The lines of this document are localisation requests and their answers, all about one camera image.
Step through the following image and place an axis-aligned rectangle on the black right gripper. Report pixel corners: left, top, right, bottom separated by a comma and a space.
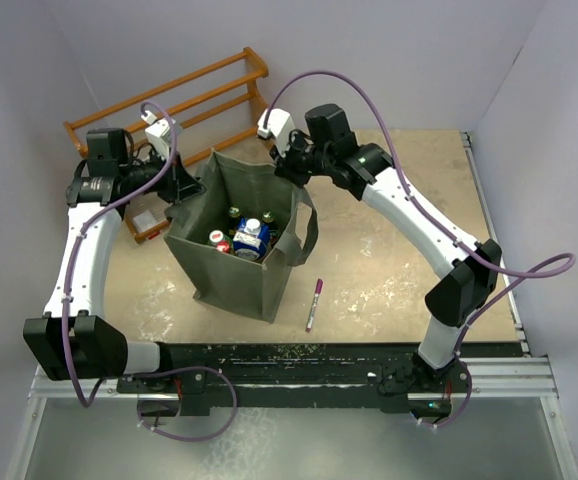
272, 128, 335, 187

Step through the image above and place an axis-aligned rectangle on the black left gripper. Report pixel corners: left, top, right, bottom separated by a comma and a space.
120, 146, 206, 204

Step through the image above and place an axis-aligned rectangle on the green Perrier glass bottle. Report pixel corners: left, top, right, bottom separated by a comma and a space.
228, 206, 242, 236

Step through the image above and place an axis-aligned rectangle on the orange juice plastic bottle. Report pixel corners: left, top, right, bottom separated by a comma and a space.
208, 230, 233, 250

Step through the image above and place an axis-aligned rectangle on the green canvas tote bag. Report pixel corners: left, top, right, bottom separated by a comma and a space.
165, 152, 319, 322

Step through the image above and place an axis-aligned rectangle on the dark cola glass bottle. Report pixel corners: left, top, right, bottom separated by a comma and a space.
216, 241, 233, 254

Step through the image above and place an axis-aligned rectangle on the blue orange juice carton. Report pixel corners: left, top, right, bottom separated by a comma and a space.
232, 218, 270, 262

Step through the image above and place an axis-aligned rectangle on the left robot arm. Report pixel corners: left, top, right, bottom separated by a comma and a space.
23, 120, 204, 392

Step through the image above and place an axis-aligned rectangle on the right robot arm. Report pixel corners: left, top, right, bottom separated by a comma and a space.
258, 104, 502, 391

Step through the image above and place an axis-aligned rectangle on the orange wooden shoe rack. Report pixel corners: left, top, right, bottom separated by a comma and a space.
64, 47, 269, 219

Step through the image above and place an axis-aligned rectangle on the pink white marker pen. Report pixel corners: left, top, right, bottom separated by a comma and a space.
305, 278, 324, 333

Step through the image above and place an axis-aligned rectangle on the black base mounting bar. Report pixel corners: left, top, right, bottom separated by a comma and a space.
118, 343, 471, 416

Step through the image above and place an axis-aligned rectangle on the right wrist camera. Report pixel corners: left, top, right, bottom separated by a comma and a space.
257, 108, 295, 157

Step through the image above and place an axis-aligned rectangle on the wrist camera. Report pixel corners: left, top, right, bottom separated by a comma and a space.
257, 108, 295, 157
141, 110, 183, 160

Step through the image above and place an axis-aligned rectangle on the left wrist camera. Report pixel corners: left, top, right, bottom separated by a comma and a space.
141, 110, 183, 160

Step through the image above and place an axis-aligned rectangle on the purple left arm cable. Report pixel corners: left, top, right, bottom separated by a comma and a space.
59, 100, 240, 443

